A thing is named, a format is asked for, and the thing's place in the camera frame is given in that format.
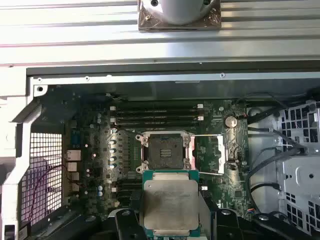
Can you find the round silver coin battery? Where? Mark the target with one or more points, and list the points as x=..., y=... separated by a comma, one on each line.
x=231, y=121

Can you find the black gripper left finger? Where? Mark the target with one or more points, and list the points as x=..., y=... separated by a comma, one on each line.
x=125, y=225

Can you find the RAM slot with white clips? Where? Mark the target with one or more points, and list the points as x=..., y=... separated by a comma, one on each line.
x=155, y=106
x=155, y=118

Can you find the blue rear port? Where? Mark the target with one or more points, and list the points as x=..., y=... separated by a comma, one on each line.
x=76, y=138

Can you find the silver CPU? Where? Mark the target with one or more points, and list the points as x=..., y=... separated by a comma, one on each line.
x=170, y=202

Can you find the square brown base plate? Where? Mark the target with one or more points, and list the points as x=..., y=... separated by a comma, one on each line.
x=147, y=25

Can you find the metal socket cover frame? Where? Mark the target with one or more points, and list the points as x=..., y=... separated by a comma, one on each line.
x=220, y=155

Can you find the metal CPU socket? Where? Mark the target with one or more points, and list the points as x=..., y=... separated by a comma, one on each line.
x=165, y=150

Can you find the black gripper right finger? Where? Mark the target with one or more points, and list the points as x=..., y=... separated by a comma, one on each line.
x=227, y=227

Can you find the perforated metal disk bay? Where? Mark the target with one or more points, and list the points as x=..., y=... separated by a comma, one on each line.
x=300, y=172

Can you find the green motherboard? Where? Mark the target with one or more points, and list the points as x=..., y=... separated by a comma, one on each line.
x=225, y=190

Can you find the grey metal PC case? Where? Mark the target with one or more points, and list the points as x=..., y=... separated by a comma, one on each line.
x=18, y=117

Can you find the blue silver capacitor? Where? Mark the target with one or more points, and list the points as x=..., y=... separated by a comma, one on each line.
x=99, y=121
x=99, y=115

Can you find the black RAM slot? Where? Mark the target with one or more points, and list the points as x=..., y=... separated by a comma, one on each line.
x=127, y=188
x=155, y=123
x=128, y=182
x=125, y=194
x=155, y=112

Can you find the silver rear port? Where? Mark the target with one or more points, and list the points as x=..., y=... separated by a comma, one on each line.
x=72, y=167
x=73, y=155
x=75, y=188
x=73, y=177

